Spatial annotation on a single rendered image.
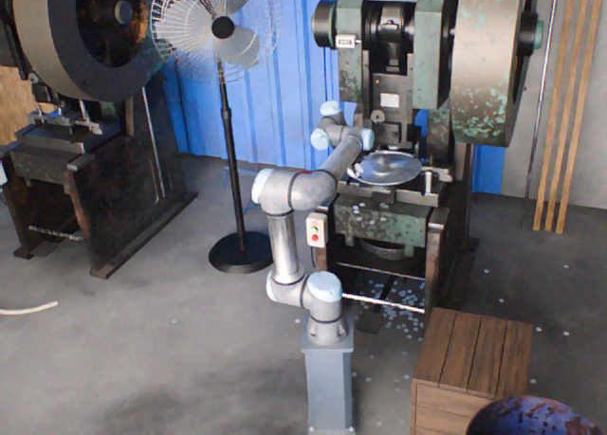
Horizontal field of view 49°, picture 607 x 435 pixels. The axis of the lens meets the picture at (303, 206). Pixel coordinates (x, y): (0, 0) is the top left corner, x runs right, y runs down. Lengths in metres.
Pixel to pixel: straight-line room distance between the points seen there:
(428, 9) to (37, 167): 2.14
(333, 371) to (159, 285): 1.36
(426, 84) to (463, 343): 0.97
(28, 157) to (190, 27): 1.18
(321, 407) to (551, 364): 1.03
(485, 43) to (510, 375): 1.13
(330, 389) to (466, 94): 1.15
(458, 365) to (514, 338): 0.26
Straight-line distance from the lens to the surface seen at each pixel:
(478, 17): 2.18
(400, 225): 2.72
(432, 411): 2.50
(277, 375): 2.92
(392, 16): 2.56
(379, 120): 2.69
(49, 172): 3.60
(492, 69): 2.19
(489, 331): 2.62
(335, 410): 2.60
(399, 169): 2.72
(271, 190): 2.06
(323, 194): 2.05
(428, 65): 2.52
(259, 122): 4.39
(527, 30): 2.50
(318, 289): 2.25
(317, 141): 2.38
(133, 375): 3.06
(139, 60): 3.39
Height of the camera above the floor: 2.07
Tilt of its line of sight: 31 degrees down
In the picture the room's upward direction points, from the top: 4 degrees counter-clockwise
